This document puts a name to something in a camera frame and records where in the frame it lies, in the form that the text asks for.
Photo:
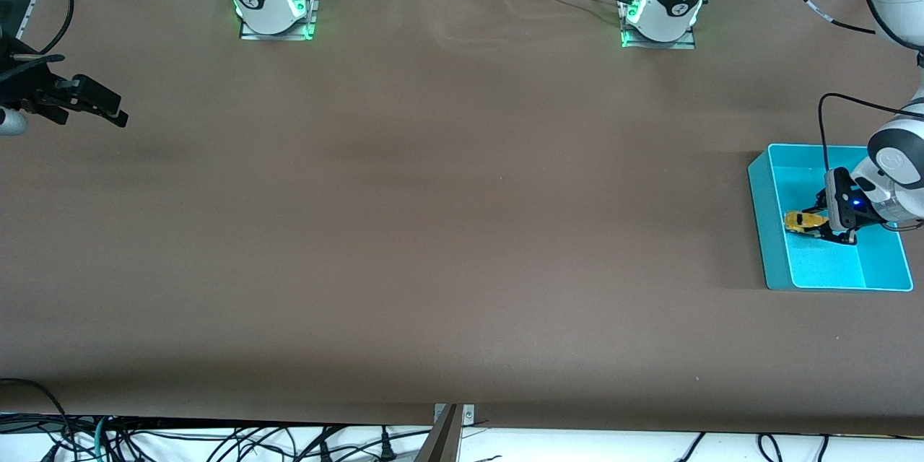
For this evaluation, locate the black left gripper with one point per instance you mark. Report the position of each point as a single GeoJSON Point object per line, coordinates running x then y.
{"type": "Point", "coordinates": [827, 230]}

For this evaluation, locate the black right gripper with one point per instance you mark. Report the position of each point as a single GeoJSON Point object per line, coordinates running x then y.
{"type": "Point", "coordinates": [20, 89]}

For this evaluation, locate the yellow beetle toy car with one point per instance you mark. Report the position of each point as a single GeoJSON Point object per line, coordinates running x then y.
{"type": "Point", "coordinates": [803, 221]}

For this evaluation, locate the teal plastic bin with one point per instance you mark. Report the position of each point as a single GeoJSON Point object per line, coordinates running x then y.
{"type": "Point", "coordinates": [823, 260]}

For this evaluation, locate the dark angled bar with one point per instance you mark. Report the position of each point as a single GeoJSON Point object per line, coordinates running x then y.
{"type": "Point", "coordinates": [440, 440]}

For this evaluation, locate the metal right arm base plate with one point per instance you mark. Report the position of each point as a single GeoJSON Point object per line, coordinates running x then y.
{"type": "Point", "coordinates": [278, 32]}

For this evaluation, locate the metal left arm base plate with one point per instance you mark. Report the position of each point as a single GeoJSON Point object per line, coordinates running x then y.
{"type": "Point", "coordinates": [658, 44]}

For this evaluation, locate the small metal edge bracket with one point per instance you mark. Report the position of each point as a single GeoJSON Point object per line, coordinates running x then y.
{"type": "Point", "coordinates": [467, 415]}

